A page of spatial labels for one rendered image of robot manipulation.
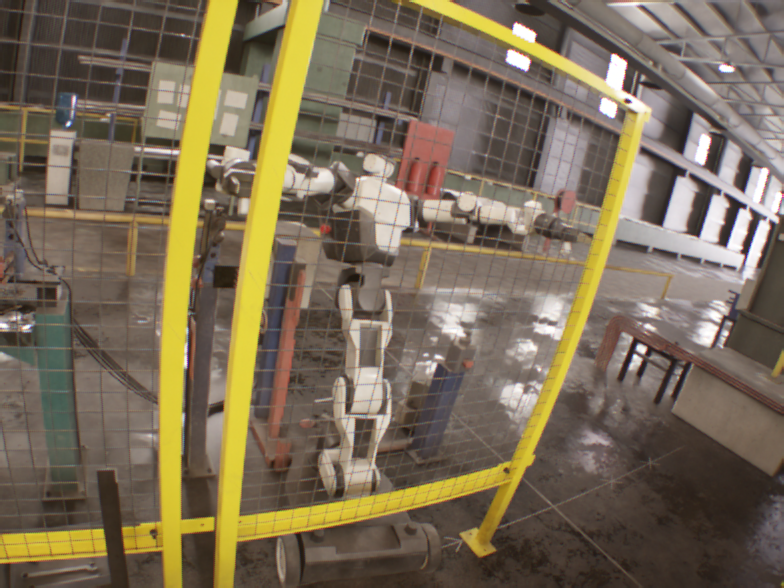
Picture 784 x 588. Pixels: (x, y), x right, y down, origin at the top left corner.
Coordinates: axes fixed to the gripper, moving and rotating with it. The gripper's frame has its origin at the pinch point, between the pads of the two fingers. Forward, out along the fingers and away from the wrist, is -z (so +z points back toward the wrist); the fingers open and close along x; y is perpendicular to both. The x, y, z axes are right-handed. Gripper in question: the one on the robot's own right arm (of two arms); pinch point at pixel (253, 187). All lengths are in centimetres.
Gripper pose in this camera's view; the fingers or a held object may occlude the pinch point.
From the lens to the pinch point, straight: 108.7
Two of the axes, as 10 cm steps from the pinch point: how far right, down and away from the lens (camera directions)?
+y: 2.1, -9.3, -2.9
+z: -4.6, -3.6, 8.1
